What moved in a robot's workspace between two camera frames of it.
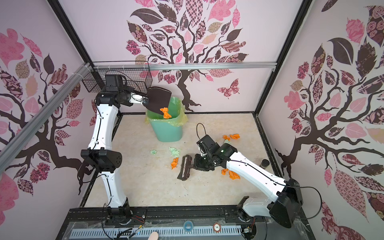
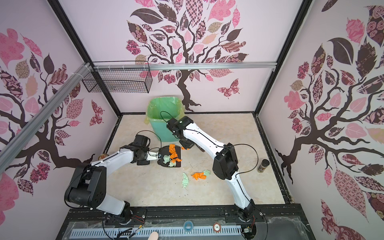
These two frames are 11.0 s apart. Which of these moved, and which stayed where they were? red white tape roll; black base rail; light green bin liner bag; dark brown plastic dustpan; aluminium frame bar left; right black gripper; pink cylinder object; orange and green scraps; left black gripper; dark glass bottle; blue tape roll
Moved: dark brown plastic dustpan; left black gripper; right black gripper; orange and green scraps
Stayed: light green bin liner bag; aluminium frame bar left; dark glass bottle; blue tape roll; black base rail; pink cylinder object; red white tape roll
